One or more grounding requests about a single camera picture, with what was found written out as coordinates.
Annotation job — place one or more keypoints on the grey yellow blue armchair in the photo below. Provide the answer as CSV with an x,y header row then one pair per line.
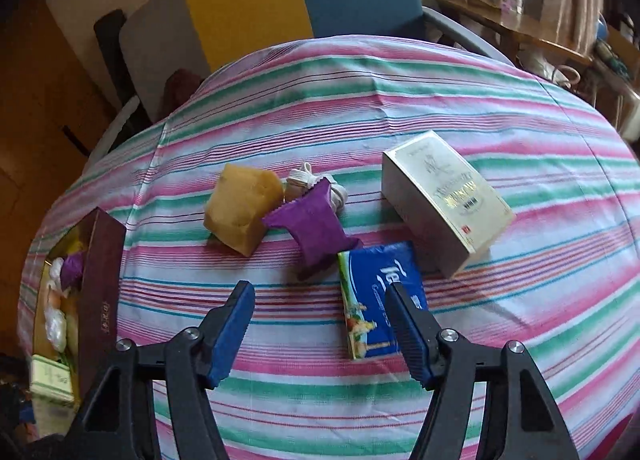
x,y
142,50

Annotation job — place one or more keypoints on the wooden shelf with clutter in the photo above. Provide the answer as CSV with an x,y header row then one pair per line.
x,y
615,81

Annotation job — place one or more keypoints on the dark red cushion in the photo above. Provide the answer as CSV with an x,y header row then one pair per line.
x,y
178,89

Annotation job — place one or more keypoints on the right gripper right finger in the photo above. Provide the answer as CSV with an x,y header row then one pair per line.
x,y
521,419

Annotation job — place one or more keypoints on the small green white box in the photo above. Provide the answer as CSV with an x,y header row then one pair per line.
x,y
50,380

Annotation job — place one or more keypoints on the striped pink green bedsheet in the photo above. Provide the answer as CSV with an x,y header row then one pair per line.
x,y
563,279

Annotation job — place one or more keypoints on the purple packet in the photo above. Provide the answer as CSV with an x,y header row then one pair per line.
x,y
315,227

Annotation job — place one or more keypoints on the white gold carton box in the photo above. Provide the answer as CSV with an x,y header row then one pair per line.
x,y
452,209

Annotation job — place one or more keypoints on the wooden side table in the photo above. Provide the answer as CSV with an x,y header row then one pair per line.
x,y
516,30

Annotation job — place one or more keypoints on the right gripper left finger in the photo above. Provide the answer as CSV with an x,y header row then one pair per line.
x,y
116,418

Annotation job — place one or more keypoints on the gold metal tin box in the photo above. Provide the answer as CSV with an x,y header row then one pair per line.
x,y
90,308

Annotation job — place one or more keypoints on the blue tempo tissue pack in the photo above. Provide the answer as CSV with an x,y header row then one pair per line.
x,y
365,275

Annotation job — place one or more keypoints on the white plastic wrapped item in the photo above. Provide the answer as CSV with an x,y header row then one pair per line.
x,y
56,328

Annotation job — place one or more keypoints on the yellow sponge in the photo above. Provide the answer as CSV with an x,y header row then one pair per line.
x,y
242,197

